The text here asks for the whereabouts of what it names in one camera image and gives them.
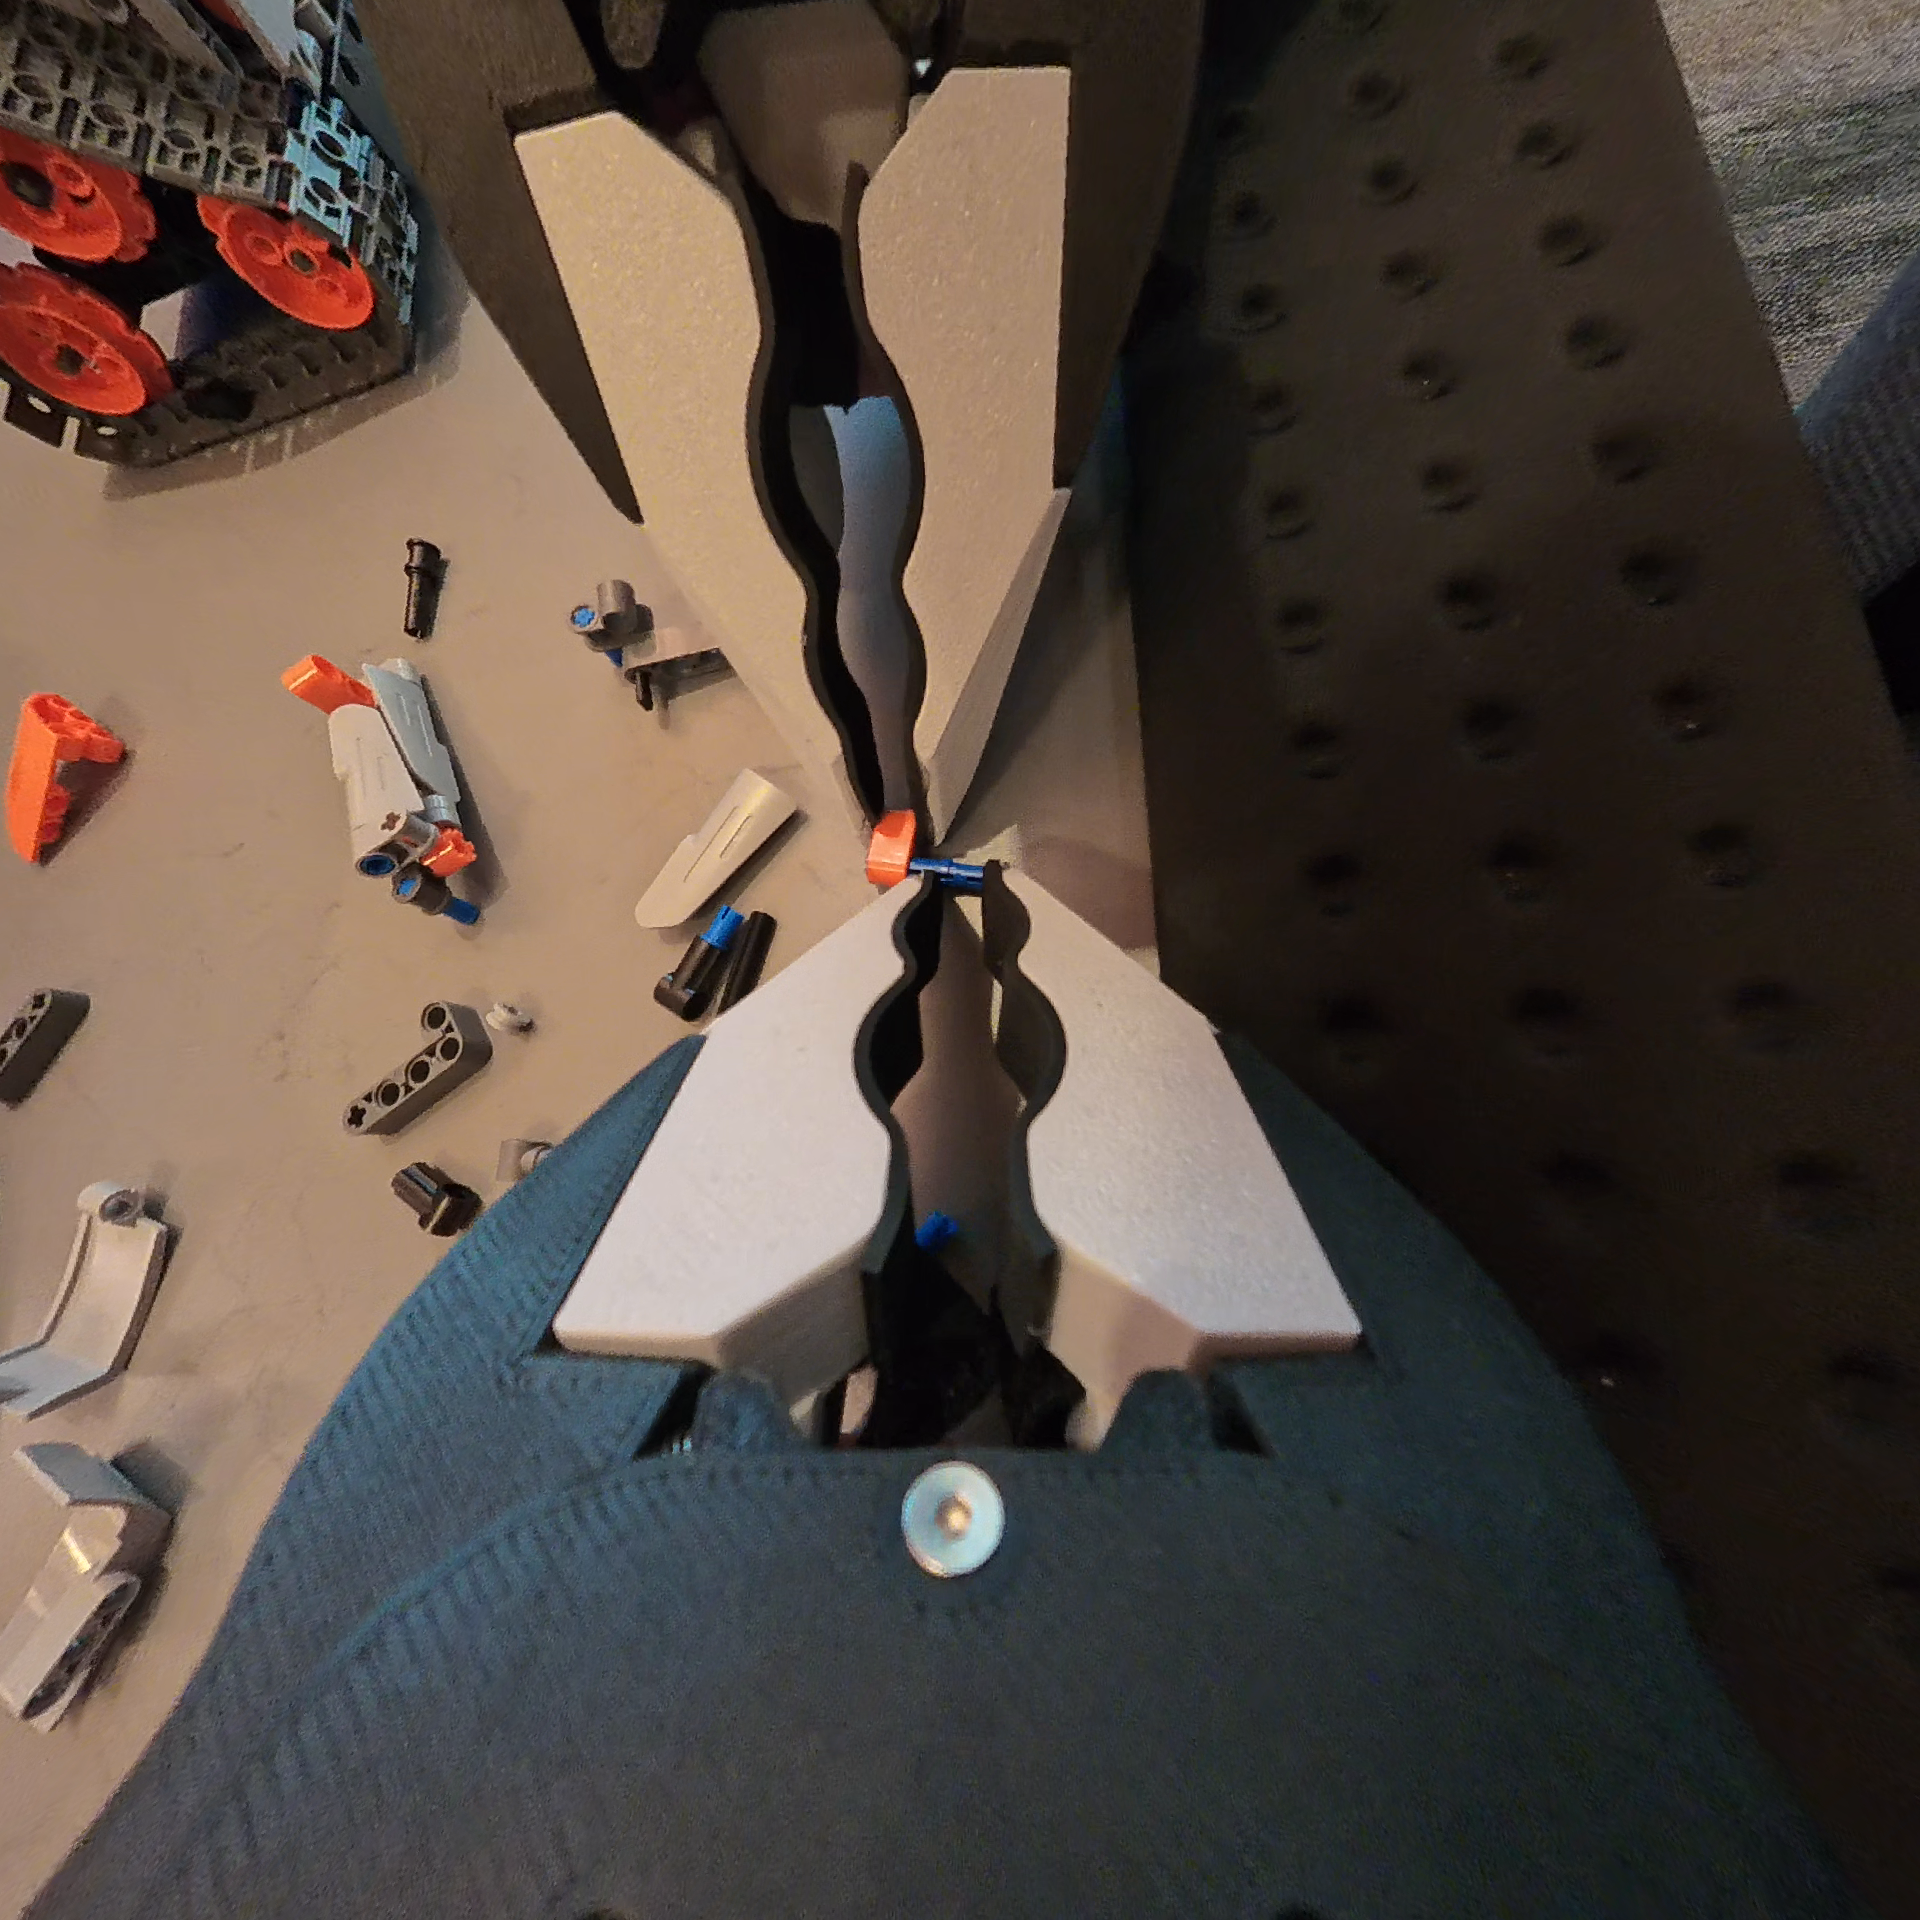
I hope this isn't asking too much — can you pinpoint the white orange assembled part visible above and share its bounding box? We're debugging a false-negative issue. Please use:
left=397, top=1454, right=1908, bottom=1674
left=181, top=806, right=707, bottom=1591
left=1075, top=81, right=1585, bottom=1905
left=283, top=650, right=484, bottom=917

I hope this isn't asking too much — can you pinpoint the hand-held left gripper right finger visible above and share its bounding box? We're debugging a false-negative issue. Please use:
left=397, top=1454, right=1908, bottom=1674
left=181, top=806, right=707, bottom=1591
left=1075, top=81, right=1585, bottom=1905
left=959, top=870, right=1363, bottom=1411

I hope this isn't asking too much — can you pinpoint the black orange tracked robot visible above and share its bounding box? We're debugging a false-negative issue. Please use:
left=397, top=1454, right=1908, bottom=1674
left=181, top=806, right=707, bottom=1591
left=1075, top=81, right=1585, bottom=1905
left=0, top=0, right=424, bottom=467

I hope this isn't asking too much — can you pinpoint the light grey long bar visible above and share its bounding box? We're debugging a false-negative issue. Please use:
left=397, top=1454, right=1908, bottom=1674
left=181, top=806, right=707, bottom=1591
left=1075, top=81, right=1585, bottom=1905
left=629, top=766, right=804, bottom=932

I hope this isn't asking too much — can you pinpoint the dark grey bent beam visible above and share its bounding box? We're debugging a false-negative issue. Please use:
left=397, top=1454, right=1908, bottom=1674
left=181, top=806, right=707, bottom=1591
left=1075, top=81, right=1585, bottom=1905
left=342, top=998, right=499, bottom=1136

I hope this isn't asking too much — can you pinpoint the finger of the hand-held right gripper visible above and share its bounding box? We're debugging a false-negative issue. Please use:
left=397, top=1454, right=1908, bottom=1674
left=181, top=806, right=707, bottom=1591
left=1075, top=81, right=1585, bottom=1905
left=512, top=107, right=902, bottom=816
left=857, top=60, right=1077, bottom=828

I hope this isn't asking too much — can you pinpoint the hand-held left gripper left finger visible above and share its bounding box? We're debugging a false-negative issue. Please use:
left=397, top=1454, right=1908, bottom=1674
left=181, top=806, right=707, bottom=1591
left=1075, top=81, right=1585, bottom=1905
left=556, top=886, right=930, bottom=1403

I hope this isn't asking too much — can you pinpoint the dark grey short beam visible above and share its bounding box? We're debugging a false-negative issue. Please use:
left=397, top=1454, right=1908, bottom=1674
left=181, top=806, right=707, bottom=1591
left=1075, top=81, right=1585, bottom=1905
left=0, top=989, right=92, bottom=1105

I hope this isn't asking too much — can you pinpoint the orange triangular panel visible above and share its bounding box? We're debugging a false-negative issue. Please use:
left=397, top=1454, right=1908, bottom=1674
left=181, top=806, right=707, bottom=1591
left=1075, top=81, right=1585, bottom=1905
left=0, top=693, right=130, bottom=868

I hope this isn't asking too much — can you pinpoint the black connector with blue pin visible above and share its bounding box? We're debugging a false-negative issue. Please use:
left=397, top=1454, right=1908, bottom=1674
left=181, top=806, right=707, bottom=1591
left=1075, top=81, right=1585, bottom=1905
left=655, top=906, right=775, bottom=1026

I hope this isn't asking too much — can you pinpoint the light grey bracket piece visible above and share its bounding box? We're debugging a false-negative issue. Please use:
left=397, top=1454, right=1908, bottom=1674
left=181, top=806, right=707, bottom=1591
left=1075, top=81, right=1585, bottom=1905
left=0, top=1184, right=179, bottom=1419
left=0, top=1438, right=179, bottom=1730

